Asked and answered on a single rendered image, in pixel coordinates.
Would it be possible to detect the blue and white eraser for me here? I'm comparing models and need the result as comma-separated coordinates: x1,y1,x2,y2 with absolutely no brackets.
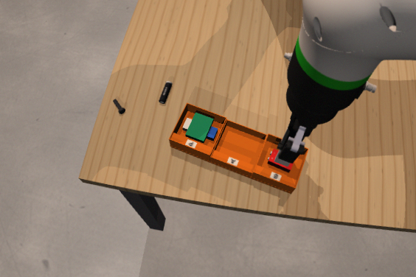
183,118,218,141

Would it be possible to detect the black aa battery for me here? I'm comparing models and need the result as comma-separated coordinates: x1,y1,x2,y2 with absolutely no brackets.
159,81,172,104

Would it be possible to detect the red 9v battery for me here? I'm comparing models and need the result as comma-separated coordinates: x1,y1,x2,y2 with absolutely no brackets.
268,149,294,172

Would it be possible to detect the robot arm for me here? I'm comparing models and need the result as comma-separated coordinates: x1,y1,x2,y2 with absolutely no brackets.
284,0,416,113

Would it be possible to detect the orange three-compartment bin rack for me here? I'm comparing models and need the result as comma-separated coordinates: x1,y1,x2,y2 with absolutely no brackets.
169,104,308,194

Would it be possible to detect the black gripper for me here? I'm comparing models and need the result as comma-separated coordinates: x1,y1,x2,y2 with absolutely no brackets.
274,86,338,166

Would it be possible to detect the black bolt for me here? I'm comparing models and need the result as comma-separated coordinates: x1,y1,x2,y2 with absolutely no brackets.
113,99,125,114

